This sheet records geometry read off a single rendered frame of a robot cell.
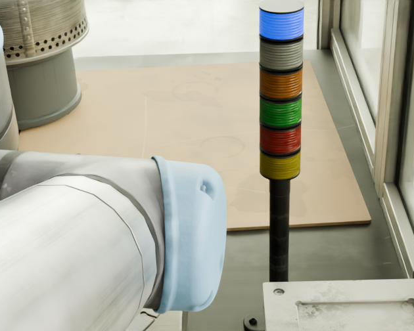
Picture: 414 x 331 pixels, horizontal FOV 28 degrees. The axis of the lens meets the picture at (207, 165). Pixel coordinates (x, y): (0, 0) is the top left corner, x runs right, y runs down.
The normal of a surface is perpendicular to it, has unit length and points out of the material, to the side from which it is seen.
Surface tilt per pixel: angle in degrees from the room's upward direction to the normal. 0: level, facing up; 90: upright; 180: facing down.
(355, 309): 0
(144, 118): 0
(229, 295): 0
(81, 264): 55
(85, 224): 38
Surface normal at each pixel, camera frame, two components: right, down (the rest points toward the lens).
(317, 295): -0.04, -0.86
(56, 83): 0.81, 0.26
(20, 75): 0.34, 0.45
